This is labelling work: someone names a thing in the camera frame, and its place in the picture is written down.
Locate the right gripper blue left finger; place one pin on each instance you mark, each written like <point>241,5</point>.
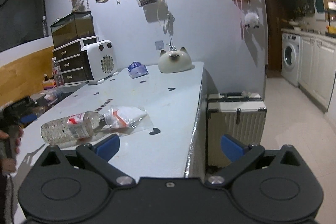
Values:
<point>96,159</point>

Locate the cream hard-shell suitcase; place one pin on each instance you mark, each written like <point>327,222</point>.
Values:
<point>241,115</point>

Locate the white cat shaped ornament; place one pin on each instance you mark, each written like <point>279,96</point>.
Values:
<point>174,61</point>

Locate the small upright plastic bottle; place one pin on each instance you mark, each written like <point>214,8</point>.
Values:
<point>57,73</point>

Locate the glass fish tank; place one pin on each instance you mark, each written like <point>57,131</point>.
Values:
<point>75,25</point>

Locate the clear plastic water bottle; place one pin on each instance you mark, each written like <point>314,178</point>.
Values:
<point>75,127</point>

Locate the white washing machine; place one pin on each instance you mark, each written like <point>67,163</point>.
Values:
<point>291,45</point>

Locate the clear plastic bag with red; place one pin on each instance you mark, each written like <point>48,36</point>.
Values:
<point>126,120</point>

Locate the white wall socket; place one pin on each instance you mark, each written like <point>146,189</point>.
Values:
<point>159,45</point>

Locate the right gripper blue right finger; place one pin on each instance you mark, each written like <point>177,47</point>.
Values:
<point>243,158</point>

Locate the blue white tissue pack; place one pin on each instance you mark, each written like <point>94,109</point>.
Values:
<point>136,70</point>

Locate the white fan heater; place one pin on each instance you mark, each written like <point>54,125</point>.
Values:
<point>99,61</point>

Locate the white fluffy sheep wall toy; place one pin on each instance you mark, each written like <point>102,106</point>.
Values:
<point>251,20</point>

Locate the person's left hand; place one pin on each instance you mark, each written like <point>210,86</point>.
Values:
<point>11,142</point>

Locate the white kitchen cabinets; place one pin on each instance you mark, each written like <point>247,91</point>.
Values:
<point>317,74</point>

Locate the white dark drawer unit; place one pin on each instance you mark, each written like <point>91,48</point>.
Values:
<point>68,57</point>

